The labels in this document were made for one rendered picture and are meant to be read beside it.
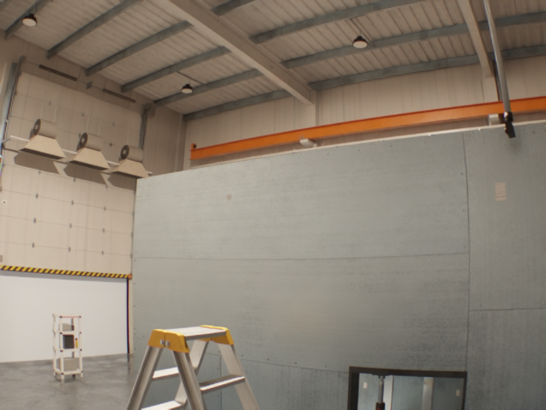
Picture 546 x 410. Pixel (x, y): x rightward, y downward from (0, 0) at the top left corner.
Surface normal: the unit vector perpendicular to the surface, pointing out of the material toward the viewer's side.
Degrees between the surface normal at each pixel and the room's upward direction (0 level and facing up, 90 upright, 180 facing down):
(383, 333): 90
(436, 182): 90
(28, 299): 90
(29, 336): 90
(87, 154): 81
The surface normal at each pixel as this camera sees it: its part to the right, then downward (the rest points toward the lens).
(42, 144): 0.84, -0.23
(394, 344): -0.53, -0.15
